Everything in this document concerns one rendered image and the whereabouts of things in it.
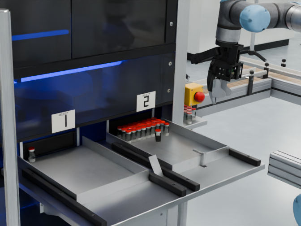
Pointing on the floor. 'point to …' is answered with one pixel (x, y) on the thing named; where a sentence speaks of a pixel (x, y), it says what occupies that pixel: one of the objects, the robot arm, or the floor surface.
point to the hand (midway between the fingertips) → (212, 99)
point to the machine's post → (178, 81)
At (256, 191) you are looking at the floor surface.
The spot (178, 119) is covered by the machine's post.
